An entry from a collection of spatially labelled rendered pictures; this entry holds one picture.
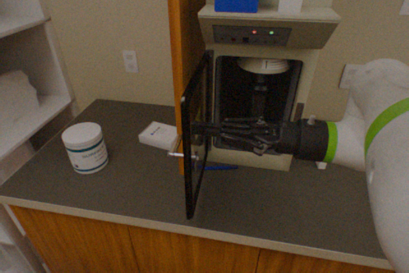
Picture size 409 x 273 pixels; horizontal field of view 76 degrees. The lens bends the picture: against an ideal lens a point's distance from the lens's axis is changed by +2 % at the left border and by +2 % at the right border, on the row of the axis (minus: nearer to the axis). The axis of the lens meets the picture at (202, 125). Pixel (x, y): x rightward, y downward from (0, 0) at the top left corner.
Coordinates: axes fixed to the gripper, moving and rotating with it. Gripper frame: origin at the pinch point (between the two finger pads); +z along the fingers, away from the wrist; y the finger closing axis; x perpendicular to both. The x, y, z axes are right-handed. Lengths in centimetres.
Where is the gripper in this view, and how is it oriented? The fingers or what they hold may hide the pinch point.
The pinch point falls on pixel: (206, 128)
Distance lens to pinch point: 62.1
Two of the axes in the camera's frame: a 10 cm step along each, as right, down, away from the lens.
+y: -1.9, 5.5, -8.1
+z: -9.8, -1.1, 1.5
